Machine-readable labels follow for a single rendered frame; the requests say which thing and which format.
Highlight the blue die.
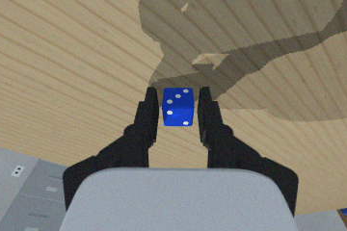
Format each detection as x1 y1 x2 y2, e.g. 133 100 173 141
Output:
162 88 195 126

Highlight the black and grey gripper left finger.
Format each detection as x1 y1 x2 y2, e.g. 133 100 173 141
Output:
63 87 159 211

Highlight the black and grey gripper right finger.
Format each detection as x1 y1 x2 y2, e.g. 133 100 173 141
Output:
198 87 299 218

